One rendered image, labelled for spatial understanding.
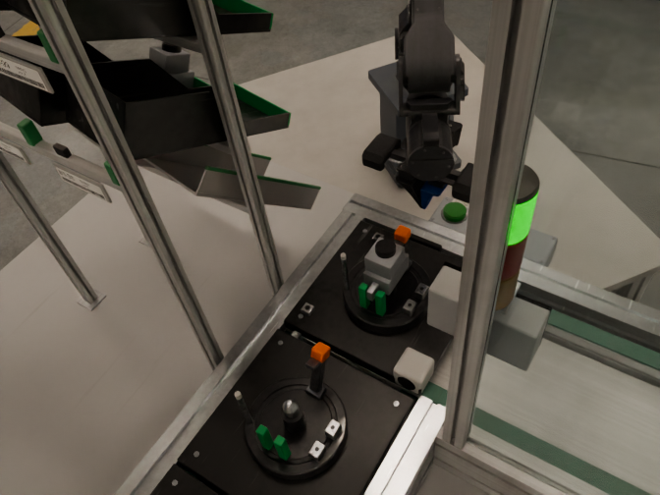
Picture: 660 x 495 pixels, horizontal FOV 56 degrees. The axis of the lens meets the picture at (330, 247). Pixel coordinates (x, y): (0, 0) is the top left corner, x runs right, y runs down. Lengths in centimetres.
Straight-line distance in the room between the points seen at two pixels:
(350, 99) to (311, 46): 183
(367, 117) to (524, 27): 110
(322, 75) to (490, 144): 120
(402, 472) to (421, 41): 55
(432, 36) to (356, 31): 263
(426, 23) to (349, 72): 82
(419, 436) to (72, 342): 65
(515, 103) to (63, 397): 93
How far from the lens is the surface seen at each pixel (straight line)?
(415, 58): 79
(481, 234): 53
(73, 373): 118
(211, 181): 88
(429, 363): 90
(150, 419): 108
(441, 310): 68
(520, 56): 40
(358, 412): 89
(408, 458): 88
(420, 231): 108
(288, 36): 346
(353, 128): 145
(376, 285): 91
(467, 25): 345
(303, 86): 159
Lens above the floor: 178
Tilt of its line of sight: 50 degrees down
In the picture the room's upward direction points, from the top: 8 degrees counter-clockwise
